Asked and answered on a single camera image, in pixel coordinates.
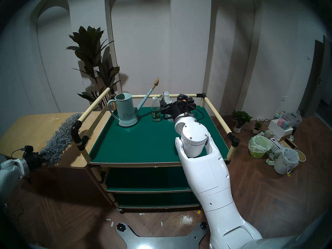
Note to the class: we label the white powder spill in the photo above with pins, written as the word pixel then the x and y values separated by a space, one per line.
pixel 186 220

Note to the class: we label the white plastic bottle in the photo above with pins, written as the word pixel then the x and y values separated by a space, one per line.
pixel 166 94

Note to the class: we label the white trash bag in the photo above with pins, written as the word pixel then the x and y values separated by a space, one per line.
pixel 286 160

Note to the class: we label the green-lined waste bin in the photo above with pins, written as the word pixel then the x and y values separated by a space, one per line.
pixel 259 146

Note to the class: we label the green label water bottle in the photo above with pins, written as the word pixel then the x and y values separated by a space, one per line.
pixel 156 111

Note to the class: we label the dark door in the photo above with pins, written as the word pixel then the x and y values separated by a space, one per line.
pixel 315 77

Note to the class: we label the tall dark leafy plant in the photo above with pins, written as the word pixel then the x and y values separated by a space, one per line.
pixel 89 48

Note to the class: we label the green three-tier shelf cart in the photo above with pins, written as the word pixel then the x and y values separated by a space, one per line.
pixel 140 142

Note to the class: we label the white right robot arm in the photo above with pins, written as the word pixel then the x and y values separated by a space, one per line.
pixel 207 178

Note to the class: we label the yellow bucket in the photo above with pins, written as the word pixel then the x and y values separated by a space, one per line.
pixel 301 155

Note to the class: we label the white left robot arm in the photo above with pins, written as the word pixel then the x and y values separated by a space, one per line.
pixel 10 173

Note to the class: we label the bushy small potted plant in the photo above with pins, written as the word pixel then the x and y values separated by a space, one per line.
pixel 241 118

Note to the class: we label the white carton box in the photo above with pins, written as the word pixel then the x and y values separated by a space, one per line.
pixel 275 146

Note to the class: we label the grey fluffy duster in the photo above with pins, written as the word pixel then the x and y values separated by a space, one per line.
pixel 59 137

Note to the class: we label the light wooden table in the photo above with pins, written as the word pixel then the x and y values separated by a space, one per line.
pixel 31 131

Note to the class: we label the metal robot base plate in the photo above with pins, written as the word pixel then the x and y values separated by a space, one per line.
pixel 160 242

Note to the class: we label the tiny potted plant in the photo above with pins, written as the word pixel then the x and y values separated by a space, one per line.
pixel 257 126

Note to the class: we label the light blue watering can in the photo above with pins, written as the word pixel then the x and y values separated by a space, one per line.
pixel 125 111

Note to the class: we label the clear plastic storage box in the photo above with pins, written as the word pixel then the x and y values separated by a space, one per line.
pixel 289 120

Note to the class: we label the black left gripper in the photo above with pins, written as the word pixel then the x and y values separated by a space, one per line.
pixel 33 159

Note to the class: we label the black base knob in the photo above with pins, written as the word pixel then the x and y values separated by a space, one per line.
pixel 120 227
pixel 204 225

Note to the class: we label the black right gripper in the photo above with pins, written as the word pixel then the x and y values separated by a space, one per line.
pixel 176 107

